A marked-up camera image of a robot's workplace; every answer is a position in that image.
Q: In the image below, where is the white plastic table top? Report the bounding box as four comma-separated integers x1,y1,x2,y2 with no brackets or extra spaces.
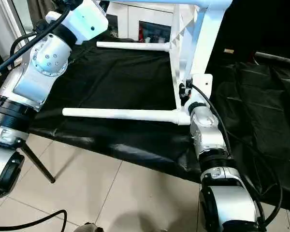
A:
168,0,225,121

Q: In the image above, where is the white plastic table leg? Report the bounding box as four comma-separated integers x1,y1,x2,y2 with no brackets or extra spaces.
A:
62,107,191,127
96,41,171,53
110,0,232,13

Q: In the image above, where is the black glossy mat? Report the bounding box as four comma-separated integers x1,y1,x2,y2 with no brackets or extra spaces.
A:
29,36,290,206

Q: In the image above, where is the white cabinet with glass doors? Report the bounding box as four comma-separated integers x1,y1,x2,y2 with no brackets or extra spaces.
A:
106,0,174,42

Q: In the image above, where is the black long pole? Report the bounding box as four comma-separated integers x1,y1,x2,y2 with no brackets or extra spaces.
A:
255,51,290,65

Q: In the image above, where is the black backdrop cloth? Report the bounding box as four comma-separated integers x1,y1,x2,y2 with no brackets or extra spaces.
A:
207,0,290,63

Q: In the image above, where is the grey brown curtain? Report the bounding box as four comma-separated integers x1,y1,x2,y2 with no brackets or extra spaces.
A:
35,0,63,15

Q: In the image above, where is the black metal table leg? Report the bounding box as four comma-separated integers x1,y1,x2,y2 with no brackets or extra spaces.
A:
20,139,56,184

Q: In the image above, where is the grey left robot foot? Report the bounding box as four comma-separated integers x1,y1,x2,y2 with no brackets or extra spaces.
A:
77,222,100,232

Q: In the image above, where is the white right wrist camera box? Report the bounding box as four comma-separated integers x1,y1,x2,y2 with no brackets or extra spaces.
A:
183,73,213,114

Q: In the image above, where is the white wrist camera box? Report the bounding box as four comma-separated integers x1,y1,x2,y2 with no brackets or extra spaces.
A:
183,73,213,114
44,0,109,45

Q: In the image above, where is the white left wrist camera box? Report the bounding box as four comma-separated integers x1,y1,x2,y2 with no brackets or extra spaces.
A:
44,0,109,45

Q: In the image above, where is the white window frame bar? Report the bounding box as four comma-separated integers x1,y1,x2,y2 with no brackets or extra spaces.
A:
0,0,27,39

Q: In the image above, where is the thick black floor cable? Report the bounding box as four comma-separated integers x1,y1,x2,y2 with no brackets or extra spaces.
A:
0,209,68,232

